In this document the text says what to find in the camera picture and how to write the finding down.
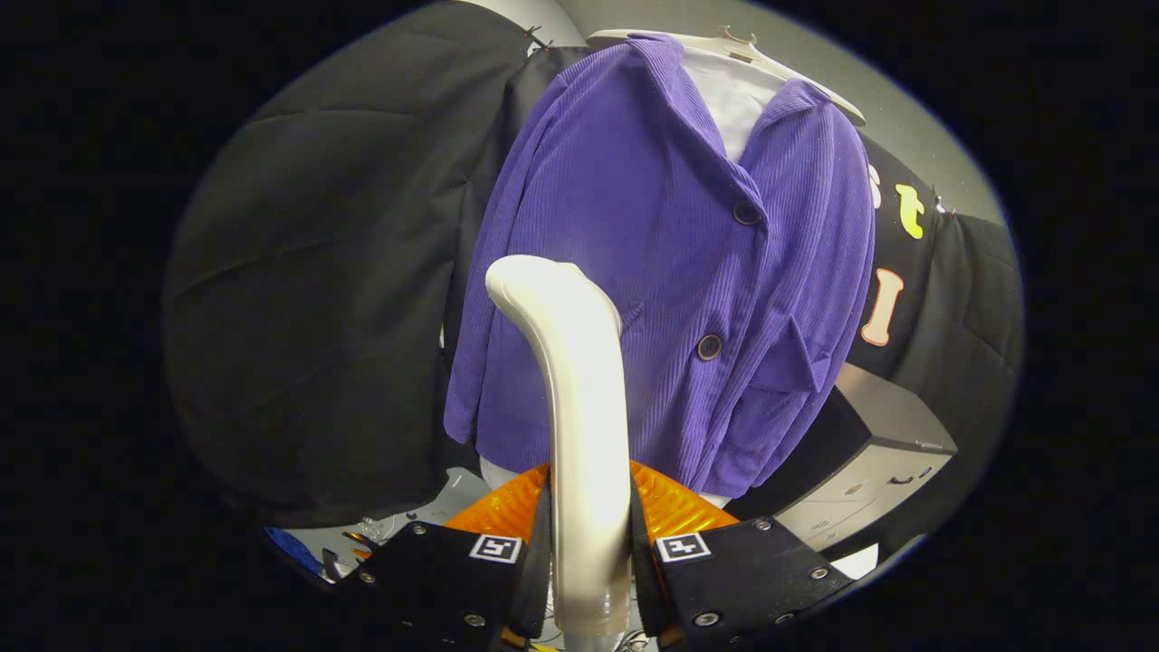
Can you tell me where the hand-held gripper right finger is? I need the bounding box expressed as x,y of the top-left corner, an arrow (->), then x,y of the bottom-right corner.
628,460 -> 857,651

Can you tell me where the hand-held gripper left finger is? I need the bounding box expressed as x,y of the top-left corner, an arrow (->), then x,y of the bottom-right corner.
344,462 -> 555,651

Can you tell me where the white garment steamer head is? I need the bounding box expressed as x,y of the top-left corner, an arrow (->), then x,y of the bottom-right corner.
484,254 -> 635,639

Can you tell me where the purple corduroy jacket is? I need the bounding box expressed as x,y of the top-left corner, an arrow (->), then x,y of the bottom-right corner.
444,34 -> 877,499

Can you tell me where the white shirt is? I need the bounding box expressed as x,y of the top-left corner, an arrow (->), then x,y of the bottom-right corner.
478,45 -> 789,508

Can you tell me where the white clothes hanger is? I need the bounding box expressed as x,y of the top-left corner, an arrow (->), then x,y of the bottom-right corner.
587,25 -> 867,126

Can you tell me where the blue cloth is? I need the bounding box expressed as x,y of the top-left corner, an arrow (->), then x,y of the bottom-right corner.
264,527 -> 323,577

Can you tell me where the grey cabinet with dark top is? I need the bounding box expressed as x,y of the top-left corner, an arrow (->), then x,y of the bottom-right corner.
724,362 -> 959,553

